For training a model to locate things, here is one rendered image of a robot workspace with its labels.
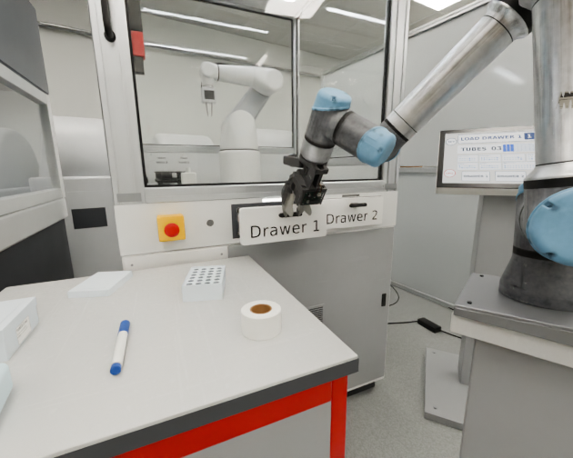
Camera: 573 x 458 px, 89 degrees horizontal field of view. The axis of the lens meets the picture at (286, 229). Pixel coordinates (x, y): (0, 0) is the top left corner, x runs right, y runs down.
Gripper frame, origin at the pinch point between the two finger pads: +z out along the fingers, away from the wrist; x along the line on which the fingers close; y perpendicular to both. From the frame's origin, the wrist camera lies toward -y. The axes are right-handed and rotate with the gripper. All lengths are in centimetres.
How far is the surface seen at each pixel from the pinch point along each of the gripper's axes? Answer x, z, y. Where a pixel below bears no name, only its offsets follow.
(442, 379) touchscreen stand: 82, 75, 46
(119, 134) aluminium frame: -44, -10, -24
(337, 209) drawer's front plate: 24.6, 9.4, -9.0
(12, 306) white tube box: -60, -1, 19
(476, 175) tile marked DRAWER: 78, -8, -4
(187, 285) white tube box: -31.6, 0.9, 19.4
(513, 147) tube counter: 93, -19, -7
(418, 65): 153, -14, -132
